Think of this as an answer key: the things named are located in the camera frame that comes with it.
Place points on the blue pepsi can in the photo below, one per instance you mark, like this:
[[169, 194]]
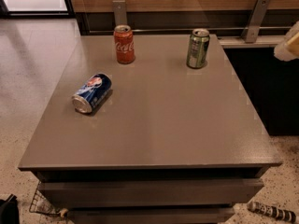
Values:
[[92, 93]]

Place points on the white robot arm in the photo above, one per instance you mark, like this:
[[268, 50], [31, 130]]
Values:
[[288, 48]]

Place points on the red coca-cola can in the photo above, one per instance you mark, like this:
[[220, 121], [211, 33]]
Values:
[[124, 44]]

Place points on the green soda can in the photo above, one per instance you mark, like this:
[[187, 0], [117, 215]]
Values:
[[197, 50]]

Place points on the grey drawer cabinet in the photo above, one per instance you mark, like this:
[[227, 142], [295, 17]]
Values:
[[168, 144]]

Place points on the dark framed glass door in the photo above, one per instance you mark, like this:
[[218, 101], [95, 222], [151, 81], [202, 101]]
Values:
[[36, 8]]

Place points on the black white patterned stick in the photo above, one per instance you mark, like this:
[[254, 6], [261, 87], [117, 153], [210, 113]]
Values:
[[272, 211]]

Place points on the black bag on floor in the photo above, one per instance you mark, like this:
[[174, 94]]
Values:
[[9, 211]]

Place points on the left metal wall bracket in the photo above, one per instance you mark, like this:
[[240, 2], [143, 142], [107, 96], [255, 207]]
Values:
[[120, 12]]

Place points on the metal wall bracket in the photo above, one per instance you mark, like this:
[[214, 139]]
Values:
[[120, 12], [251, 31]]

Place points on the right metal wall bracket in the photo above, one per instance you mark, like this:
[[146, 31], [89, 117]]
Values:
[[251, 31]]

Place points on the wire basket on floor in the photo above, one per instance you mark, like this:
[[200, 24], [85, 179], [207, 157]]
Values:
[[40, 205]]

